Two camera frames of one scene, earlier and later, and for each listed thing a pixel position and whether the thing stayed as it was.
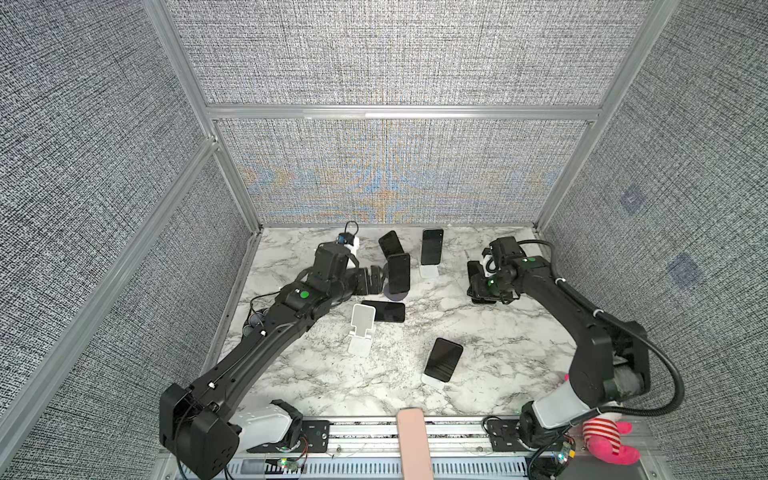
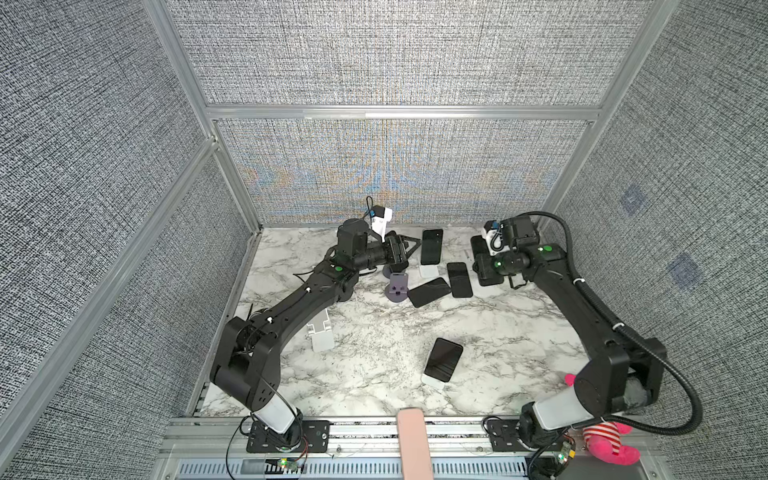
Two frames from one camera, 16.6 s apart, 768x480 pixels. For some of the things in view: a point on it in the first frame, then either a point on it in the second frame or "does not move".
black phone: (431, 250) does not move
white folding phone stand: (363, 323) → (322, 336)
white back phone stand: (429, 271) does not move
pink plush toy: (602, 435) does not move
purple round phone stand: (395, 296) does not move
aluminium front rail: (366, 448) does not move
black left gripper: (365, 286) → (398, 256)
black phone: (443, 359) does not move
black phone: (399, 273) → (428, 292)
